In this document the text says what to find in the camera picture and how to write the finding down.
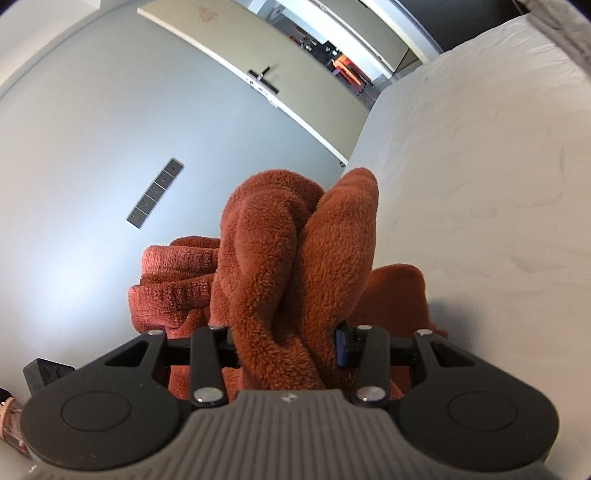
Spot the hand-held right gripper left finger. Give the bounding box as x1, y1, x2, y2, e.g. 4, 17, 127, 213
102, 325, 239, 409

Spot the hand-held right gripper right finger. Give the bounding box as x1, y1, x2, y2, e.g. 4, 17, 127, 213
334, 321, 479, 409

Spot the rust fleece robe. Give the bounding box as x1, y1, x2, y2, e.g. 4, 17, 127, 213
209, 166, 380, 394

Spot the folded rust fleece garment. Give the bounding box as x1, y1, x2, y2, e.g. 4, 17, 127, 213
127, 235, 450, 402

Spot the white bed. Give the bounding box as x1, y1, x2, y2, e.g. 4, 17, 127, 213
341, 14, 591, 418

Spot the beige door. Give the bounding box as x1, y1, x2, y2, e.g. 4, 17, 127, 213
135, 0, 376, 168

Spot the orange chair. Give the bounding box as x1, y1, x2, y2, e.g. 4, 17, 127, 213
329, 52, 371, 96

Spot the grey wall switch panel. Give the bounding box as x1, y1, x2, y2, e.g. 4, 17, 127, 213
126, 157, 185, 230

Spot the black door handle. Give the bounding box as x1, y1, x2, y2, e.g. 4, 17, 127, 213
246, 66, 281, 96

